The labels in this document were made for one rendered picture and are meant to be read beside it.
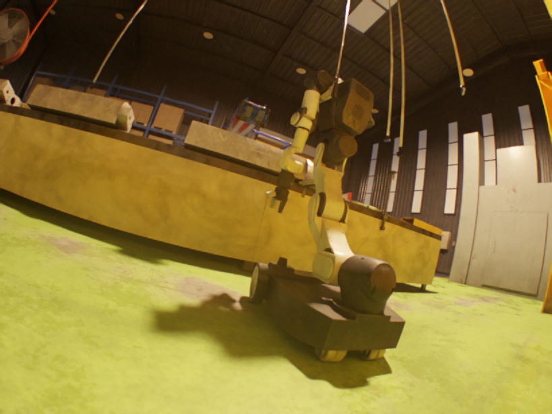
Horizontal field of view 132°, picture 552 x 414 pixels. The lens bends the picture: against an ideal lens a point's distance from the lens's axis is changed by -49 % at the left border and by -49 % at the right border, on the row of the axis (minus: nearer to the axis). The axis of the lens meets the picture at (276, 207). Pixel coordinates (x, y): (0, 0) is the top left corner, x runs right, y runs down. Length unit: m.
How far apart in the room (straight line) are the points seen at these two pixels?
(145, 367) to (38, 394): 0.26
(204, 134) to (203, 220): 0.63
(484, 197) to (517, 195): 0.99
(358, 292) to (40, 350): 0.84
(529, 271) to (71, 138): 7.44
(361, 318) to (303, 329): 0.19
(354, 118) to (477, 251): 5.83
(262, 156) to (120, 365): 1.65
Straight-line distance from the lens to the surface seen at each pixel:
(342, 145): 1.23
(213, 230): 1.75
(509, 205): 6.76
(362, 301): 0.76
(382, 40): 11.65
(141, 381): 0.57
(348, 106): 1.37
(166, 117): 11.42
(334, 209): 1.18
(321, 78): 1.41
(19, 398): 0.52
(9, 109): 2.61
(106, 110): 2.01
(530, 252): 6.41
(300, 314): 0.80
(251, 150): 1.85
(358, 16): 10.91
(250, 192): 1.79
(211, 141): 1.81
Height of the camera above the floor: 0.38
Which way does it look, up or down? 5 degrees up
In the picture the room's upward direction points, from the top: 14 degrees clockwise
